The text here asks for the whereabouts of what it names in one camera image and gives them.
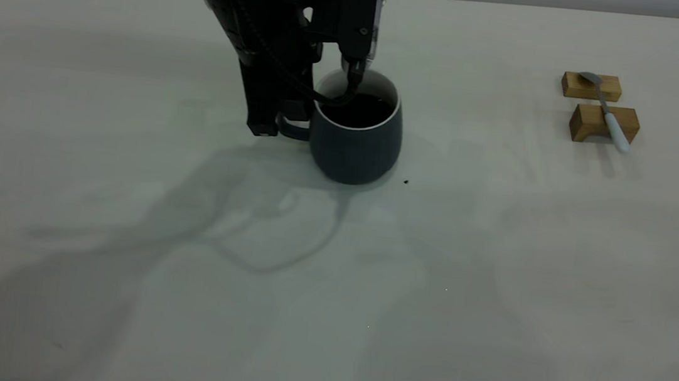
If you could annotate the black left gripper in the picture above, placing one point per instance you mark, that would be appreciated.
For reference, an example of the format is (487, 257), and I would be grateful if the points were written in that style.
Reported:
(269, 19)

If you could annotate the arched wooden block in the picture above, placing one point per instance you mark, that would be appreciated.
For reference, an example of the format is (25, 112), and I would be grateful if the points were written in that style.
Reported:
(590, 119)

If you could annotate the flat wooden block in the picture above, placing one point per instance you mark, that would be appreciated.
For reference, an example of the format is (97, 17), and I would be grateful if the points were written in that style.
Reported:
(580, 87)

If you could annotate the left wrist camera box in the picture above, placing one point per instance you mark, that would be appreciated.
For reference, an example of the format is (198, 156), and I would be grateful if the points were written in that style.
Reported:
(363, 16)

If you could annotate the dark grey ceramic mug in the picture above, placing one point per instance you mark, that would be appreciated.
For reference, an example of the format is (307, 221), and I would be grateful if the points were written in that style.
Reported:
(353, 151)

